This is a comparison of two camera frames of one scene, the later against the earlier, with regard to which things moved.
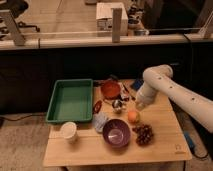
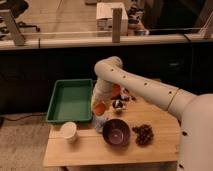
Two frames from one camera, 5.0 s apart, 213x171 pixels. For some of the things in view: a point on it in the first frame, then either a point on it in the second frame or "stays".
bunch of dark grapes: x=144 y=134 stays
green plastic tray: x=71 y=100 stays
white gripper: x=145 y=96 -> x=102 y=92
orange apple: x=133 y=116 -> x=99 y=109
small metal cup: x=116 y=103 stays
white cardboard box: x=104 y=19 stays
